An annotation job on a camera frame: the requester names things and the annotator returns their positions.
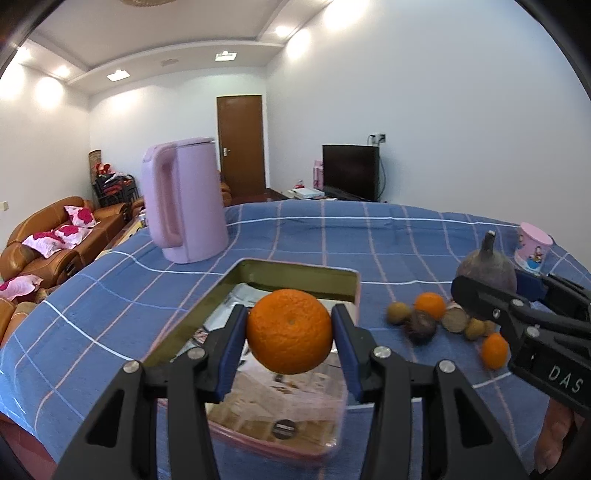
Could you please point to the small brown longan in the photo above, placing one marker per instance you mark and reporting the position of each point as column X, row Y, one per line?
column 398, row 312
column 474, row 328

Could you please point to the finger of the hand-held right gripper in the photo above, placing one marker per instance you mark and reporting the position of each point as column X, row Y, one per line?
column 485, row 300
column 568, row 295

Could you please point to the pink gift bag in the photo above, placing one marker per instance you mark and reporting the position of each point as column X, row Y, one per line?
column 317, row 175

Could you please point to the pink cartoon mug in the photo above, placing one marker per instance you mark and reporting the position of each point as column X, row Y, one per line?
column 533, row 249

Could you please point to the pink floral cushion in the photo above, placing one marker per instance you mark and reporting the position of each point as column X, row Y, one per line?
column 18, row 286
column 44, row 243
column 74, row 234
column 81, row 216

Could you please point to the person's right hand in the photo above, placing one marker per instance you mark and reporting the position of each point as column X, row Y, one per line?
column 554, row 438

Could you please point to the stack of black chairs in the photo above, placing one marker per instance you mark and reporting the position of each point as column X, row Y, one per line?
column 113, row 189

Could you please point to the black television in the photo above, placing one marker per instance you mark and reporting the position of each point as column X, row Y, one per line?
column 351, row 170

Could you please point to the wall power socket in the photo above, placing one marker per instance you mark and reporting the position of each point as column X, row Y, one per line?
column 378, row 137

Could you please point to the blue plaid tablecloth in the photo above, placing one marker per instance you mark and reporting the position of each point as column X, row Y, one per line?
column 323, row 240

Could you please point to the dark purple passion fruit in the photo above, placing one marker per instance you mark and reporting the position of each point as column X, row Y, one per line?
column 420, row 327

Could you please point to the small tangerine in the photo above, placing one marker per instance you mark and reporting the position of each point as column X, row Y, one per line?
column 430, row 304
column 494, row 351

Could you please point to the pink electric kettle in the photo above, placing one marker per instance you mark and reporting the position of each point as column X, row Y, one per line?
column 194, row 198

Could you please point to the brown wooden door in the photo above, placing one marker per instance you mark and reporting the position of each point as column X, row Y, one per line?
column 240, row 143

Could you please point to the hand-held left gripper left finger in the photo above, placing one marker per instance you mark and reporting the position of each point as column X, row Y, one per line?
column 236, row 341

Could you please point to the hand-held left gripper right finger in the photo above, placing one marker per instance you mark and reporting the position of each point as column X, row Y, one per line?
column 344, row 341

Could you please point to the long brown leather sofa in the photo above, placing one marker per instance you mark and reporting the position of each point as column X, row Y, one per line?
column 60, row 221

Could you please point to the light wooden coffee table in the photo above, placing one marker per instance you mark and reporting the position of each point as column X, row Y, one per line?
column 131, row 230

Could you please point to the pink tin box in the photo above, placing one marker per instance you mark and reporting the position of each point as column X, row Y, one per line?
column 295, row 277

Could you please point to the square recessed ceiling light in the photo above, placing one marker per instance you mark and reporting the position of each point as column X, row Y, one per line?
column 117, row 75
column 226, row 55

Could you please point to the large purple fig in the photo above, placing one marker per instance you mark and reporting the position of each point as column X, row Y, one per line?
column 489, row 270

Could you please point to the tall brown vase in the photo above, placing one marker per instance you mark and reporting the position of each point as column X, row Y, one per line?
column 95, row 159

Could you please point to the large orange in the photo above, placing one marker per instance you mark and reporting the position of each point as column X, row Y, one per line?
column 290, row 331

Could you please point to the white flat box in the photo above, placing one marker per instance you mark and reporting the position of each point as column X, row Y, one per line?
column 304, row 192

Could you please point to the glossy dark TV cabinet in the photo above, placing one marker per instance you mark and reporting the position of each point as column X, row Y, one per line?
column 270, row 194

